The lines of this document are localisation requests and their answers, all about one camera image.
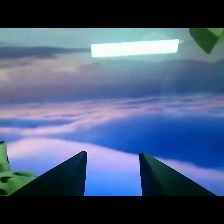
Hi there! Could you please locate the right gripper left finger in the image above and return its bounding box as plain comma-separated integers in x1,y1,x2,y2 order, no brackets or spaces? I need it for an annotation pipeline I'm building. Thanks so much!
13,150,88,197

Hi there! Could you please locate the green garment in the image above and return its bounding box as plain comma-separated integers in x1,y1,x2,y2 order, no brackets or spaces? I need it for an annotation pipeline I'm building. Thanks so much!
0,140,38,197
188,27,224,55

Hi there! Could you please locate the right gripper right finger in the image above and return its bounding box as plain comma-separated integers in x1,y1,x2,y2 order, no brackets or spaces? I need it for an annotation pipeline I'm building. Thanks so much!
138,151,216,197

